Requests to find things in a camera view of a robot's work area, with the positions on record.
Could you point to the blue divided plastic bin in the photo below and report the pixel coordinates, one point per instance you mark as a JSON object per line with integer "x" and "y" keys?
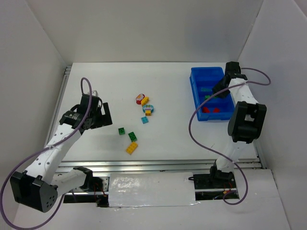
{"x": 208, "y": 77}

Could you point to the red arch lego brick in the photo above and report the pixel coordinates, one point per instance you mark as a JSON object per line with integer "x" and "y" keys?
{"x": 205, "y": 110}

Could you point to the aluminium front rail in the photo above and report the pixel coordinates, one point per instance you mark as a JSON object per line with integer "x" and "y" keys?
{"x": 138, "y": 166}

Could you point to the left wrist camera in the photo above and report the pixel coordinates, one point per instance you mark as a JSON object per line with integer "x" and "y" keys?
{"x": 93, "y": 93}

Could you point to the teal printed round lego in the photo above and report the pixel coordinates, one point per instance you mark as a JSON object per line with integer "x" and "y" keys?
{"x": 147, "y": 107}

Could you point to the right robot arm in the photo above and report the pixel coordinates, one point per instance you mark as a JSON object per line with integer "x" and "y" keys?
{"x": 245, "y": 125}

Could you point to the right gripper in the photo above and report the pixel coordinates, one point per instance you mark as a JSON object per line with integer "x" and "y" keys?
{"x": 220, "y": 87}

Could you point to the yellow lego brick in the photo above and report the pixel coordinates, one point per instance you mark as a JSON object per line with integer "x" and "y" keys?
{"x": 144, "y": 101}
{"x": 131, "y": 148}

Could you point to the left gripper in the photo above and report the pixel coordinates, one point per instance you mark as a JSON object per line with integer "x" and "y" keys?
{"x": 103, "y": 117}

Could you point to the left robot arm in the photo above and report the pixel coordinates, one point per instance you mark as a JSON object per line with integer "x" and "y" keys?
{"x": 36, "y": 186}

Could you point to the teal rectangular lego brick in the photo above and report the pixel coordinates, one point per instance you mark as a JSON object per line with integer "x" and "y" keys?
{"x": 205, "y": 90}

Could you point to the orange small lego brick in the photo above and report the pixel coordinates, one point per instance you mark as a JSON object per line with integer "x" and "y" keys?
{"x": 148, "y": 112}

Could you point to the small light blue lego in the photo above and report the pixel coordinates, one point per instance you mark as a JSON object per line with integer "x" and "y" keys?
{"x": 144, "y": 120}

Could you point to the white foil tape panel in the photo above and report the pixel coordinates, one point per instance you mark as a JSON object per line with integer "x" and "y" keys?
{"x": 151, "y": 190}

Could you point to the red flower lego piece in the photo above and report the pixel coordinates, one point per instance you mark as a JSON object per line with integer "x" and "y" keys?
{"x": 139, "y": 98}

